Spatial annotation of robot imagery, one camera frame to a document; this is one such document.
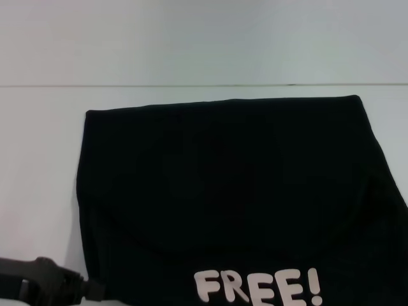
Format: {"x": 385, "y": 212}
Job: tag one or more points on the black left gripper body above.
{"x": 38, "y": 280}

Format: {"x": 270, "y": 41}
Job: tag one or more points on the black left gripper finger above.
{"x": 94, "y": 289}

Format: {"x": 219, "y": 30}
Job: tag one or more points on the black shirt with FREE print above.
{"x": 239, "y": 191}

